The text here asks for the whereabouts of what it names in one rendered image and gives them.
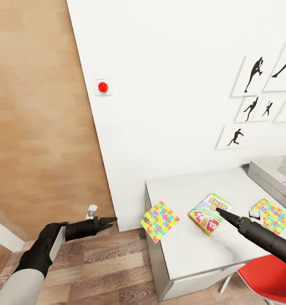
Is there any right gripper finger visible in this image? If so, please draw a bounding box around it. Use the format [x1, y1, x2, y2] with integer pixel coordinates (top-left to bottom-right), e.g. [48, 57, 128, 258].
[219, 214, 240, 230]
[216, 208, 244, 226]

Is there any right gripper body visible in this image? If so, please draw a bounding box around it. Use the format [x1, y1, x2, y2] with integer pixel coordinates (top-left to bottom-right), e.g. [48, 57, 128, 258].
[238, 217, 276, 252]

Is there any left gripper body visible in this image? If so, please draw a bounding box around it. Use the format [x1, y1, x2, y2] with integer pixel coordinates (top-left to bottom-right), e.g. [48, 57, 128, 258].
[77, 216, 99, 239]

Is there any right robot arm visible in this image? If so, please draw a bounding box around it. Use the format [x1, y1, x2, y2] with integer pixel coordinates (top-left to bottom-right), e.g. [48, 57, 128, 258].
[216, 208, 286, 263]

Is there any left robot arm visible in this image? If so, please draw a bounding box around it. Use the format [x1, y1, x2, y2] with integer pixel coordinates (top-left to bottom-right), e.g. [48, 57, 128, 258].
[0, 205, 118, 305]

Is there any jigsaw puzzle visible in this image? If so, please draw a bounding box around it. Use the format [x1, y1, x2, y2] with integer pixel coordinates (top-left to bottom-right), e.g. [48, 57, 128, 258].
[141, 201, 180, 243]
[253, 198, 286, 236]

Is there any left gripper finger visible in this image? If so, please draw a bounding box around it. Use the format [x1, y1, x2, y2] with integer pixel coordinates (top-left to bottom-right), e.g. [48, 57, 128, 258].
[98, 217, 118, 229]
[98, 224, 113, 232]

